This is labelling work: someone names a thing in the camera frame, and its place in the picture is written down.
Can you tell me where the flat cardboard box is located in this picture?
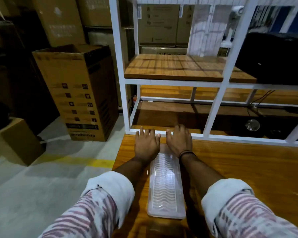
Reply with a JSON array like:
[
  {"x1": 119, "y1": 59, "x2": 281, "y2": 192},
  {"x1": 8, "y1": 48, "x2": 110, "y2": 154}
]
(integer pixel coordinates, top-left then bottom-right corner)
[{"x1": 141, "y1": 46, "x2": 188, "y2": 55}]

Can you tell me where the large labelled cardboard box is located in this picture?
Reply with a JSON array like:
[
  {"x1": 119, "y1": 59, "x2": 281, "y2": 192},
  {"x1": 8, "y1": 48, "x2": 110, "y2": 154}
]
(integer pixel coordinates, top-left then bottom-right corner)
[{"x1": 139, "y1": 4, "x2": 181, "y2": 46}]

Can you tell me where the small plain cardboard box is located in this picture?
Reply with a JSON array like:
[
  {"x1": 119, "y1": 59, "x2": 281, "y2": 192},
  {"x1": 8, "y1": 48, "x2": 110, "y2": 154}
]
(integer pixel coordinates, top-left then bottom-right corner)
[{"x1": 0, "y1": 117, "x2": 46, "y2": 166}]

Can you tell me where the wrapped grey cardboard box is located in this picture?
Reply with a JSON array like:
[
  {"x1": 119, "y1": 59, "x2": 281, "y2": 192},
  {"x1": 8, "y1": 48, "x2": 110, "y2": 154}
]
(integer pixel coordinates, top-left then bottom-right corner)
[{"x1": 87, "y1": 28, "x2": 135, "y2": 107}]

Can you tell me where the dark wooden shelf board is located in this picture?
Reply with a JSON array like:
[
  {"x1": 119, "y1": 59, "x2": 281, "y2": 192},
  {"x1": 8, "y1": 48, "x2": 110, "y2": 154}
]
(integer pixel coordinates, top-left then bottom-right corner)
[{"x1": 131, "y1": 85, "x2": 298, "y2": 141}]

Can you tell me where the white wrapped package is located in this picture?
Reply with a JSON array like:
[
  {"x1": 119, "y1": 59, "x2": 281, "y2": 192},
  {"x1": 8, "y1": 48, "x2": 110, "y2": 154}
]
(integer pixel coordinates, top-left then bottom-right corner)
[{"x1": 187, "y1": 5, "x2": 229, "y2": 57}]

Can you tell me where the dark wrist band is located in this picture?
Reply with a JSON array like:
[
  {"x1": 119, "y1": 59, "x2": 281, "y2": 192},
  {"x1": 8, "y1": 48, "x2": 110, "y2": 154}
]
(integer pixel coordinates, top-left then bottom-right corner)
[{"x1": 178, "y1": 150, "x2": 196, "y2": 159}]

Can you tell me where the black cable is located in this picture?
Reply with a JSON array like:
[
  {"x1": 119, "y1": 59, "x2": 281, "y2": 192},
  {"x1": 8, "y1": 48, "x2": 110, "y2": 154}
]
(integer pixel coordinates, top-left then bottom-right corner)
[{"x1": 247, "y1": 90, "x2": 276, "y2": 117}]

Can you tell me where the round clear glass lid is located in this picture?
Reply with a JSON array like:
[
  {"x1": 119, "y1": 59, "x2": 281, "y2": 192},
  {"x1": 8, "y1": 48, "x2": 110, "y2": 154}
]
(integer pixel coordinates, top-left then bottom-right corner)
[{"x1": 245, "y1": 119, "x2": 261, "y2": 132}]

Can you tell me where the tall brown cardboard box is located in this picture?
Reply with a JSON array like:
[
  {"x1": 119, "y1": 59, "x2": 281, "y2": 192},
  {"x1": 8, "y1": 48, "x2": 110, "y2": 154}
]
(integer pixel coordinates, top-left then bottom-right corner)
[{"x1": 31, "y1": 0, "x2": 86, "y2": 47}]

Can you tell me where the person's right hand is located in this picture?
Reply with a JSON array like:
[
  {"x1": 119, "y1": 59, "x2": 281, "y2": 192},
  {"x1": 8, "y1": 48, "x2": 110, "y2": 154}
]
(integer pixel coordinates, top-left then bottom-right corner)
[{"x1": 166, "y1": 124, "x2": 193, "y2": 158}]

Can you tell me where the person's right forearm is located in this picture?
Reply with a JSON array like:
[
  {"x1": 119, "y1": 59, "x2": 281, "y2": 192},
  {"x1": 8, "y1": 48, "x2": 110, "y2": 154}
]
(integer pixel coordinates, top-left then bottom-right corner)
[{"x1": 180, "y1": 152, "x2": 298, "y2": 238}]

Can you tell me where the large black cover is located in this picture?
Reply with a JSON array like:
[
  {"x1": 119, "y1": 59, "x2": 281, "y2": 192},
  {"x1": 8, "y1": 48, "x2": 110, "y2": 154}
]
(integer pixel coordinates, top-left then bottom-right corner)
[{"x1": 235, "y1": 32, "x2": 298, "y2": 86}]

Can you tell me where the white metal shelf frame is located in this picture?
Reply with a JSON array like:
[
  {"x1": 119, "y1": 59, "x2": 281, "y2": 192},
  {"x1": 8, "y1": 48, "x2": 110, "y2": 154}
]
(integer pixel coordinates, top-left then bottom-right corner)
[{"x1": 108, "y1": 0, "x2": 298, "y2": 148}]

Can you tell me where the clear ribbed plastic tray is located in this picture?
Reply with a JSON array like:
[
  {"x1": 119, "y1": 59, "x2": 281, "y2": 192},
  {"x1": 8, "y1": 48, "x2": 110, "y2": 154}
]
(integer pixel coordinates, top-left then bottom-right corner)
[{"x1": 147, "y1": 144, "x2": 187, "y2": 220}]

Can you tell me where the narrow labelled cardboard box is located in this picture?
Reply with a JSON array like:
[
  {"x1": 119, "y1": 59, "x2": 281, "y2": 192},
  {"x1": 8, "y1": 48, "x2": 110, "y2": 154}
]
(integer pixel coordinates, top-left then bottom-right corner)
[{"x1": 176, "y1": 5, "x2": 196, "y2": 46}]

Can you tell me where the light wooden shelf board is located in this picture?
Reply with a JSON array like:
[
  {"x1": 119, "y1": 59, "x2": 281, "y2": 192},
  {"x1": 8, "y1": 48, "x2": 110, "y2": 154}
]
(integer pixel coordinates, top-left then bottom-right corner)
[{"x1": 124, "y1": 54, "x2": 258, "y2": 84}]

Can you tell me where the person's left hand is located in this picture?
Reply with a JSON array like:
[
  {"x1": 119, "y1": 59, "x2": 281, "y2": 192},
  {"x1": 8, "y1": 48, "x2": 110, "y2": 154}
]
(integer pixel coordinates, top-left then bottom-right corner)
[{"x1": 135, "y1": 127, "x2": 161, "y2": 163}]

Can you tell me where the open tall printed cardboard box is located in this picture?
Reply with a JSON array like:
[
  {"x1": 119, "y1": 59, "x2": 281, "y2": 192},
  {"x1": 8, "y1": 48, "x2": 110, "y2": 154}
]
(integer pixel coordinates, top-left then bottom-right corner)
[{"x1": 32, "y1": 44, "x2": 120, "y2": 142}]

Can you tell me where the white standing fan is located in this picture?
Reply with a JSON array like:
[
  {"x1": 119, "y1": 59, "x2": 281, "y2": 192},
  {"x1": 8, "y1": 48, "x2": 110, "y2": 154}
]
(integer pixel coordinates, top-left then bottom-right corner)
[{"x1": 221, "y1": 6, "x2": 244, "y2": 48}]

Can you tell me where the person's left forearm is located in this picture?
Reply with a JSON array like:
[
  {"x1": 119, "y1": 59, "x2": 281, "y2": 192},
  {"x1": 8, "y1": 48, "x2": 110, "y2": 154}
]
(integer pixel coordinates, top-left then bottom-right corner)
[{"x1": 38, "y1": 156, "x2": 155, "y2": 238}]

